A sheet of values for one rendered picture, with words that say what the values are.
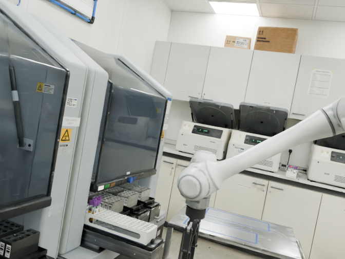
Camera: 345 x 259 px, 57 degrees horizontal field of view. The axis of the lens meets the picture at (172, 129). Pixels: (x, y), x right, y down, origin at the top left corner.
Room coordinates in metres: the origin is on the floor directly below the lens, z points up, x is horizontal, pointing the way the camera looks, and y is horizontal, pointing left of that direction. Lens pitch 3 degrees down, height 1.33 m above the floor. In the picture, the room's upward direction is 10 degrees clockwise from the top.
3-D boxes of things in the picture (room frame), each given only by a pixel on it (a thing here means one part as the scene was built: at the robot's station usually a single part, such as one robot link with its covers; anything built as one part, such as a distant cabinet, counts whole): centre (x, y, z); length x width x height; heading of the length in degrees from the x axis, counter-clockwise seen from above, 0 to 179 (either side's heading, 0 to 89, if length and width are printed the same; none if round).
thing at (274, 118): (3.65, -0.98, 1.24); 0.62 x 0.56 x 0.69; 160
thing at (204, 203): (1.19, -0.14, 1.03); 0.09 x 0.09 x 0.06
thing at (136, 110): (1.63, 0.39, 1.28); 0.61 x 0.51 x 0.63; 160
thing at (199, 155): (1.18, -0.14, 1.14); 0.13 x 0.11 x 0.16; 166
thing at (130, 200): (1.62, 0.14, 0.85); 0.12 x 0.02 x 0.06; 159
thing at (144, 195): (1.76, 0.09, 0.85); 0.12 x 0.02 x 0.06; 159
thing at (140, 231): (1.29, 0.14, 0.83); 0.30 x 0.10 x 0.06; 70
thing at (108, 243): (1.34, 0.27, 0.78); 0.73 x 0.14 x 0.09; 70
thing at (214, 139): (3.85, -0.43, 1.22); 0.62 x 0.56 x 0.64; 158
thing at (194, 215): (1.19, -0.14, 0.95); 0.08 x 0.07 x 0.09; 160
